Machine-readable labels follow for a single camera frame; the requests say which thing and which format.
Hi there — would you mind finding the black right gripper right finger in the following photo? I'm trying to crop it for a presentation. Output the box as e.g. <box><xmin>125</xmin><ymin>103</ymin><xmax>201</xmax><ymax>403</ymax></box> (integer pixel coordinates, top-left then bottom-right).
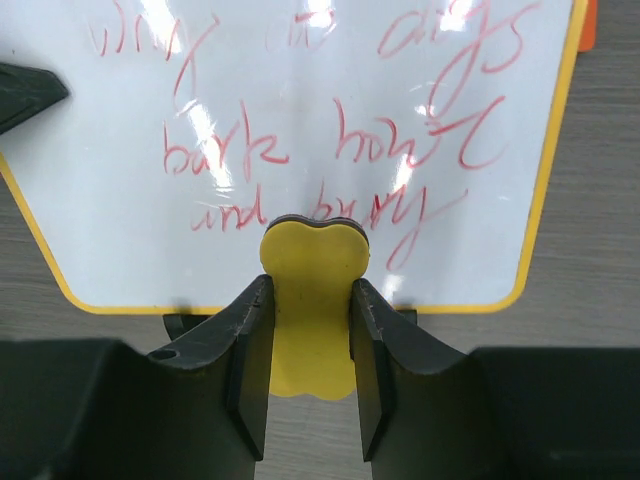
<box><xmin>349</xmin><ymin>279</ymin><xmax>639</xmax><ymax>479</ymax></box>

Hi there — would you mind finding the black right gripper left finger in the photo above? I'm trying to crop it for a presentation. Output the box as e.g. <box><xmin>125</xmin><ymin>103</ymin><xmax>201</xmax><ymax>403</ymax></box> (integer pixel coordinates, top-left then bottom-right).
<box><xmin>1</xmin><ymin>275</ymin><xmax>274</xmax><ymax>479</ymax></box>

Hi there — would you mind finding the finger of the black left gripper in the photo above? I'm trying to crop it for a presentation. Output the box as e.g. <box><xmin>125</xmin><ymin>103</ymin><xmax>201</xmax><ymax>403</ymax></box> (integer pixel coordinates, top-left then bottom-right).
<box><xmin>0</xmin><ymin>63</ymin><xmax>69</xmax><ymax>134</ymax></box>

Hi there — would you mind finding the yellow-framed whiteboard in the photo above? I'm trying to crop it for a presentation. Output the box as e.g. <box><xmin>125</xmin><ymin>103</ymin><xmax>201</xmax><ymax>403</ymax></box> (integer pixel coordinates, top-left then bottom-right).
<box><xmin>1</xmin><ymin>1</ymin><xmax>587</xmax><ymax>314</ymax></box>

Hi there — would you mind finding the yellow bone-shaped eraser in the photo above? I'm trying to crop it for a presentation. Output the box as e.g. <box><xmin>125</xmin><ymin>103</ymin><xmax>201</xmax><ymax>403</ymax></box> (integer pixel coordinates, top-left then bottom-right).
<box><xmin>260</xmin><ymin>214</ymin><xmax>370</xmax><ymax>401</ymax></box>

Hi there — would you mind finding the black whiteboard stand foot right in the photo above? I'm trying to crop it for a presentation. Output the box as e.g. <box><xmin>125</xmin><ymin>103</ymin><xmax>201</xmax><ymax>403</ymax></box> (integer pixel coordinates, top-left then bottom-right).
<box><xmin>397</xmin><ymin>309</ymin><xmax>418</xmax><ymax>325</ymax></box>

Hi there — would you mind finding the black whiteboard stand foot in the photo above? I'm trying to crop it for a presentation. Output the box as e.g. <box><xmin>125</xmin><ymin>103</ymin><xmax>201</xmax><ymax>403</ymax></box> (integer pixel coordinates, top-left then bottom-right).
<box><xmin>162</xmin><ymin>312</ymin><xmax>213</xmax><ymax>342</ymax></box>
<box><xmin>397</xmin><ymin>309</ymin><xmax>418</xmax><ymax>325</ymax></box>

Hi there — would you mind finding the black whiteboard stand foot left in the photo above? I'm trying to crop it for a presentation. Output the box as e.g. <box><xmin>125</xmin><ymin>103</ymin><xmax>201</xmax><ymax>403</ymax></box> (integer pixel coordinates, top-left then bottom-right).
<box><xmin>162</xmin><ymin>312</ymin><xmax>213</xmax><ymax>342</ymax></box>

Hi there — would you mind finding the orange clipboard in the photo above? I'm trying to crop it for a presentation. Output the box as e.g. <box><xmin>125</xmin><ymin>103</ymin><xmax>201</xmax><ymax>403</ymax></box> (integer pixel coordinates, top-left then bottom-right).
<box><xmin>578</xmin><ymin>0</ymin><xmax>598</xmax><ymax>53</ymax></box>

